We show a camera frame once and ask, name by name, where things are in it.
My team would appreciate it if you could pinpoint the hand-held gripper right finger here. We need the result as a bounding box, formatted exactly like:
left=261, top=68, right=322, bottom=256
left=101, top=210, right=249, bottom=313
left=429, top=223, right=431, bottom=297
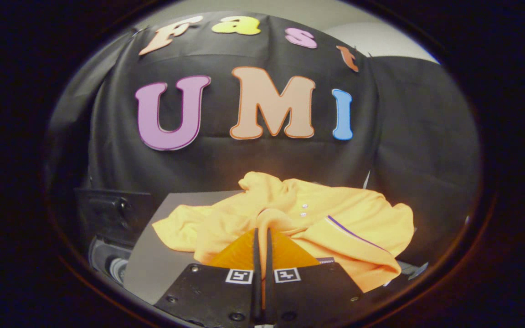
left=265, top=227, right=365, bottom=327

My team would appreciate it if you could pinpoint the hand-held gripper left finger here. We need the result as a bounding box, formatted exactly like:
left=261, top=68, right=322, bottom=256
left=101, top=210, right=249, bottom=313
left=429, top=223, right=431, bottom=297
left=153, top=228, right=263, bottom=326

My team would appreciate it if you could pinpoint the orange polo shirt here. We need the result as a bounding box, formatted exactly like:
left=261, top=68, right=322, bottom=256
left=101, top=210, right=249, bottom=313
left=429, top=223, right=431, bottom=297
left=152, top=171, right=415, bottom=293

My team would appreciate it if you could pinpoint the white cabinet with dark top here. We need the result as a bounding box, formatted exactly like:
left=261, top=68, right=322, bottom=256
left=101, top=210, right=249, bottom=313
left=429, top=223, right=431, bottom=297
left=124, top=190, right=245, bottom=305

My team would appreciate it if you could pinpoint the black backdrop cloth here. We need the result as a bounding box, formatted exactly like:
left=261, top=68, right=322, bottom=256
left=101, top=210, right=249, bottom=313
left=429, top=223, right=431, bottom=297
left=46, top=13, right=482, bottom=269

